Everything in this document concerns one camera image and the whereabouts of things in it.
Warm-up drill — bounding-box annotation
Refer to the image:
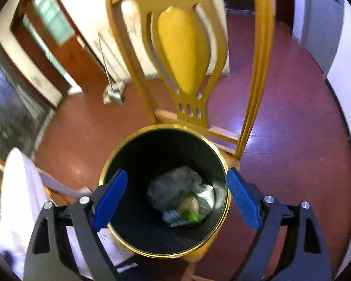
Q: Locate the green snack bag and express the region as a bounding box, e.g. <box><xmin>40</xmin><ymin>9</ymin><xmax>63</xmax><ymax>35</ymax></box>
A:
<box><xmin>163</xmin><ymin>184</ymin><xmax>216</xmax><ymax>228</ymax></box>

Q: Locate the white face mask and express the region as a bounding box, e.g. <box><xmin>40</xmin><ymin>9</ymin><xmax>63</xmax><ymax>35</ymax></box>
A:
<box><xmin>147</xmin><ymin>167</ymin><xmax>203</xmax><ymax>212</ymax></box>

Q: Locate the black gold trash bin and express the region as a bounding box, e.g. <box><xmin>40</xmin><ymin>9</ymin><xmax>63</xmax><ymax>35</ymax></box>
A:
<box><xmin>99</xmin><ymin>124</ymin><xmax>231</xmax><ymax>259</ymax></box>

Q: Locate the striped red white cloth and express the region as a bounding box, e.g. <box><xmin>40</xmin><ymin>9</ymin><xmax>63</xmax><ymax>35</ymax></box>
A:
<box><xmin>97</xmin><ymin>228</ymin><xmax>134</xmax><ymax>266</ymax></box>

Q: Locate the dark glass sliding door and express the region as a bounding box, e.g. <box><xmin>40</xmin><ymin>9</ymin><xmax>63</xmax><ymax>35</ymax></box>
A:
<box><xmin>0</xmin><ymin>48</ymin><xmax>54</xmax><ymax>160</ymax></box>

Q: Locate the wooden chair with yellow back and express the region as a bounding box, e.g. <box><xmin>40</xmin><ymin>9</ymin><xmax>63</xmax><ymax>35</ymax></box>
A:
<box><xmin>99</xmin><ymin>0</ymin><xmax>274</xmax><ymax>280</ymax></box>

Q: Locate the red wooden door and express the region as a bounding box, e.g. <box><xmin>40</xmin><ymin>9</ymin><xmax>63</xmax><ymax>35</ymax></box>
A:
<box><xmin>11</xmin><ymin>0</ymin><xmax>108</xmax><ymax>95</ymax></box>

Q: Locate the dustpan with handle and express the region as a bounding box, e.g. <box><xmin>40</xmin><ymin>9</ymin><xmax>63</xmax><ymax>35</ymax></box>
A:
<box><xmin>98</xmin><ymin>33</ymin><xmax>125</xmax><ymax>105</ymax></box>

